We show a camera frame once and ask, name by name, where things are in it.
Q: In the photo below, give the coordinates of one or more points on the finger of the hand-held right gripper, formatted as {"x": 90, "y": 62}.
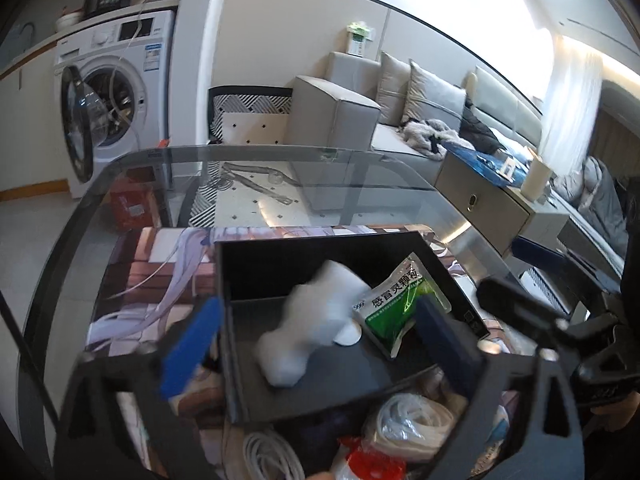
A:
{"x": 515, "y": 300}
{"x": 542, "y": 255}

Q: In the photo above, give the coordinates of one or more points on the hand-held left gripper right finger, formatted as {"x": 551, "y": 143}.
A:
{"x": 445, "y": 342}

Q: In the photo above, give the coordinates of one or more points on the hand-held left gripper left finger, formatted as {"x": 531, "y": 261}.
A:
{"x": 192, "y": 345}

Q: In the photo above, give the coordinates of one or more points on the black cardboard box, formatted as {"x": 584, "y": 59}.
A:
{"x": 280, "y": 265}

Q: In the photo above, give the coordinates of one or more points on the red white glue packet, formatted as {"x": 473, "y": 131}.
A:
{"x": 372, "y": 465}

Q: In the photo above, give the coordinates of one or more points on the white floor appliance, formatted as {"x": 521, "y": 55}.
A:
{"x": 542, "y": 282}

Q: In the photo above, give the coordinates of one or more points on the green white medicine packet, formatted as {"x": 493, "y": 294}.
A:
{"x": 395, "y": 310}

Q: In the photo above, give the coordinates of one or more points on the beige drawer cabinet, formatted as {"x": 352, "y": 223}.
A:
{"x": 480, "y": 220}

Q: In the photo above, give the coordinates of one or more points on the white cylinder cup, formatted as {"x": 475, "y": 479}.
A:
{"x": 535, "y": 177}

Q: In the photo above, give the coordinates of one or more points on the grey down jacket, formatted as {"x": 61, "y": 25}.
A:
{"x": 600, "y": 195}

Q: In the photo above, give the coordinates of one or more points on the printed table mat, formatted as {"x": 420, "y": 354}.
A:
{"x": 150, "y": 270}

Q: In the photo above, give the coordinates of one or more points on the white round cotton pad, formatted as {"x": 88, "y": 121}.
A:
{"x": 349, "y": 336}

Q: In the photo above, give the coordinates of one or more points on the blue tray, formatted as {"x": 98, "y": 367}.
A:
{"x": 480, "y": 162}

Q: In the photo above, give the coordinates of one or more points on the black jacket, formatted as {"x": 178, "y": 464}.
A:
{"x": 477, "y": 127}

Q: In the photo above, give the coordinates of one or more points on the red box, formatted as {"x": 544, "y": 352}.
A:
{"x": 132, "y": 207}

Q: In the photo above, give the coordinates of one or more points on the white curtain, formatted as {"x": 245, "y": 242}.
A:
{"x": 570, "y": 100}

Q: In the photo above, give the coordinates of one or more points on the grey furry blanket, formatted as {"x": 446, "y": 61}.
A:
{"x": 425, "y": 132}

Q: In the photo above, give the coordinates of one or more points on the wide grey cushion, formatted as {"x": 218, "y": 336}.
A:
{"x": 432, "y": 95}

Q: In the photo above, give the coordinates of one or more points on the narrow grey cushion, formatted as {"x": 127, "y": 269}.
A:
{"x": 392, "y": 90}

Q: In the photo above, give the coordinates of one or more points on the black white patterned chair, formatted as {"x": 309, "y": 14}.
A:
{"x": 250, "y": 102}

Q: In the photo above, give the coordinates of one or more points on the white washing machine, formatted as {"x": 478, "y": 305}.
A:
{"x": 150, "y": 90}

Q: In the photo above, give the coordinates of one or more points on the grey sofa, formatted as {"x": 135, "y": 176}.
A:
{"x": 330, "y": 105}

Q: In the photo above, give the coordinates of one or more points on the white kitchen cabinet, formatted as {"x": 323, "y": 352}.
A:
{"x": 30, "y": 125}

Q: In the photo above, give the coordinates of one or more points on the white bowl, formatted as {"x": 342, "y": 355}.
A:
{"x": 67, "y": 21}

